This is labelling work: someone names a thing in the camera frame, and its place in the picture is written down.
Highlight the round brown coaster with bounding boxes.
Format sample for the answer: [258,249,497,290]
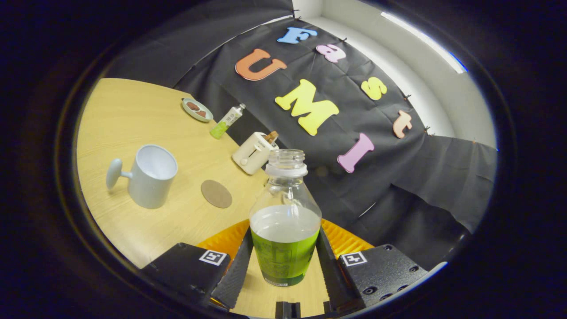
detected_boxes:
[200,179,233,209]

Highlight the clear juice bottle green label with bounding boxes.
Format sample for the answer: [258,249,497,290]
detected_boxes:
[249,149,322,288]

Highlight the pale green plate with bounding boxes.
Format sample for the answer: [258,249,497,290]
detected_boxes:
[181,97,214,123]

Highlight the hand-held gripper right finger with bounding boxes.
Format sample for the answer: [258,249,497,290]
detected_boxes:
[315,218,429,311]

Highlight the pale blue cup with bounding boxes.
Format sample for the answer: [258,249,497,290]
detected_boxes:
[105,144,179,210]

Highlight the slim white label drink bottle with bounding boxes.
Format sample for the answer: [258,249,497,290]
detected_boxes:
[210,103,246,140]

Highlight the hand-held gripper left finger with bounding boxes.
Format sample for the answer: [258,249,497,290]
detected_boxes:
[141,218,254,310]

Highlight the white toaster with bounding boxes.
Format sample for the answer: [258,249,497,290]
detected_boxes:
[232,132,280,175]

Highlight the ceiling light panel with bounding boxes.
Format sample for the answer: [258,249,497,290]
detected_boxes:
[381,11,468,74]

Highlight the wooden table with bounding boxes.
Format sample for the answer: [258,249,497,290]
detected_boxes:
[76,78,330,319]

